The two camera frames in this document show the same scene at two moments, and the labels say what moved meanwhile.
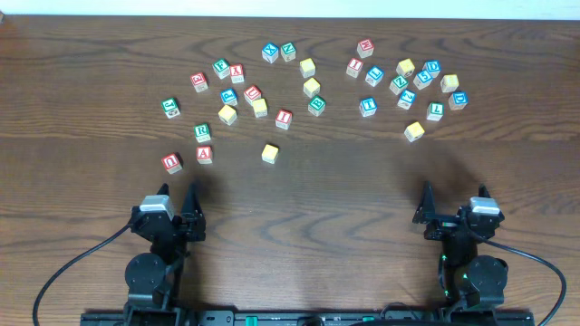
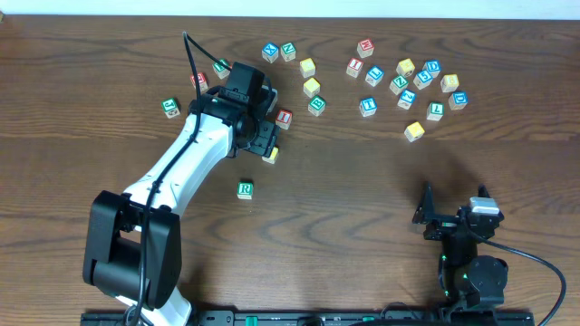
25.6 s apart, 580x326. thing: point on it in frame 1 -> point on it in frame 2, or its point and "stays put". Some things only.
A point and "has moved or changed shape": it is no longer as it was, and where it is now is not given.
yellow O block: (269, 154) stays put
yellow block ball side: (405, 67) stays put
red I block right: (353, 67) stays put
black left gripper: (177, 222) -> (264, 139)
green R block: (202, 132) has moved or changed shape
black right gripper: (449, 220) stays put
